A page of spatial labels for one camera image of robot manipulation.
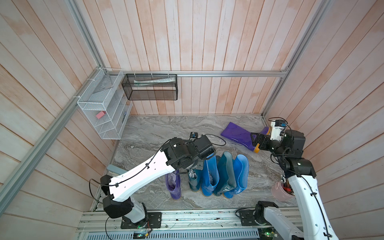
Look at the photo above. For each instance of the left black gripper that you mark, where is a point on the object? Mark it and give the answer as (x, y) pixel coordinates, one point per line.
(200, 164)

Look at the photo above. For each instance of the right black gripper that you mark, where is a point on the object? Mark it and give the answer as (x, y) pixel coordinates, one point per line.
(266, 140)

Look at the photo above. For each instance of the teal rain boot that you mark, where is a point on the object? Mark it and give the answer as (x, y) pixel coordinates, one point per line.
(195, 179)
(227, 181)

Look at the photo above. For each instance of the blue rain boot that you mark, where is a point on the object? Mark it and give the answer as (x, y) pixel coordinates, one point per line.
(241, 170)
(210, 176)

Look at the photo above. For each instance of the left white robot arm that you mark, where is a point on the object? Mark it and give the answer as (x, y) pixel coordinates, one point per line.
(173, 155)

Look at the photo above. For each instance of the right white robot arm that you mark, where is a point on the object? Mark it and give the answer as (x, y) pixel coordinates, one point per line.
(287, 146)

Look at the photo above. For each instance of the lying purple rain boot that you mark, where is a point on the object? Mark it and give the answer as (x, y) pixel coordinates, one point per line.
(241, 136)

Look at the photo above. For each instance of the standing purple rain boot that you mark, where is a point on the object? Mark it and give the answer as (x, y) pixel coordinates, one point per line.
(173, 184)

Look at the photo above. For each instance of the pink pencil cup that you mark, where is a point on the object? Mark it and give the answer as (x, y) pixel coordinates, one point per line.
(279, 193)

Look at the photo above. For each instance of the pink eraser block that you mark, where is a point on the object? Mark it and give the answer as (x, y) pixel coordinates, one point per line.
(100, 114)

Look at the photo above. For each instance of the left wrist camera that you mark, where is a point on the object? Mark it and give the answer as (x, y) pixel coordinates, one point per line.
(193, 135)

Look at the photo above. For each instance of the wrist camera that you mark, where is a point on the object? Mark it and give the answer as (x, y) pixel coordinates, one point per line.
(278, 128)
(193, 135)

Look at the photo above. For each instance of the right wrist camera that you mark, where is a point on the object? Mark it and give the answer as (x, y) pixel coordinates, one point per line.
(278, 128)

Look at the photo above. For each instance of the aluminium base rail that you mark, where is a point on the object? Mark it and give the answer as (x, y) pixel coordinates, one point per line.
(202, 224)

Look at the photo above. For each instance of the grey-green wall socket box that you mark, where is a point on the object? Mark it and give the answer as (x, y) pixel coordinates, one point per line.
(115, 171)

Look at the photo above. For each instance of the black wire mesh basket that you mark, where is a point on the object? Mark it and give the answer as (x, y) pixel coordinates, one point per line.
(151, 87)

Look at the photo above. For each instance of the white wire mesh shelf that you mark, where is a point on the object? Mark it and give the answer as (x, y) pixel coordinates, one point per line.
(103, 92)

